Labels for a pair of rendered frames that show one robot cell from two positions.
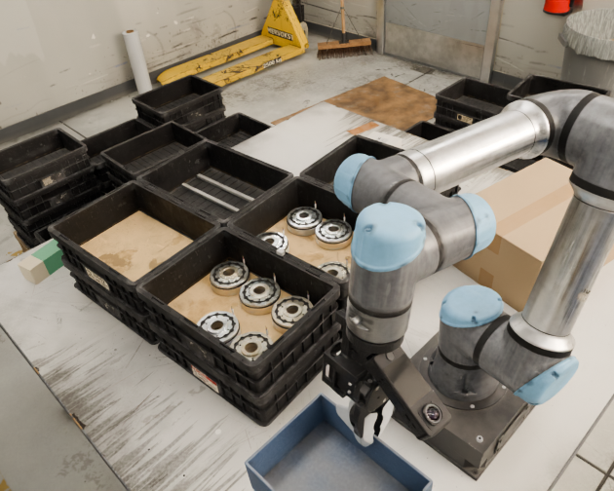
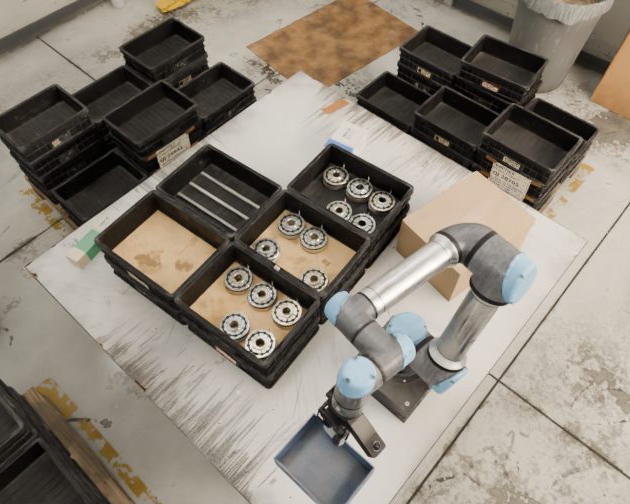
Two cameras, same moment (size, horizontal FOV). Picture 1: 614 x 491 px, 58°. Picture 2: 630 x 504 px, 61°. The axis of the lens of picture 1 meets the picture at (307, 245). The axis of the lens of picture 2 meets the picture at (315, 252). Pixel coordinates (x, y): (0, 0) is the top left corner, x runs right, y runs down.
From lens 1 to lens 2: 68 cm
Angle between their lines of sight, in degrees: 18
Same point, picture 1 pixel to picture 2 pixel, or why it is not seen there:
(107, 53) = not seen: outside the picture
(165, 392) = (197, 362)
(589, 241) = (476, 318)
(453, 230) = (391, 366)
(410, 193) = (369, 335)
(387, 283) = (355, 401)
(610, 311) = not seen: hidden behind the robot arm
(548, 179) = (475, 194)
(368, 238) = (346, 385)
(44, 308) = (93, 292)
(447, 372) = not seen: hidden behind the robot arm
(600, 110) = (489, 252)
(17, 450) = (69, 370)
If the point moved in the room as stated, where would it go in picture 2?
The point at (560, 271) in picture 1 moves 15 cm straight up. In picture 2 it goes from (459, 330) to (473, 304)
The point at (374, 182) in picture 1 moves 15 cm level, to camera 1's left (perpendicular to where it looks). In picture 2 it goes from (349, 322) to (281, 329)
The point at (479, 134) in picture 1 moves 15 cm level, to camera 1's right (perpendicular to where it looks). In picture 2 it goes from (414, 272) to (476, 266)
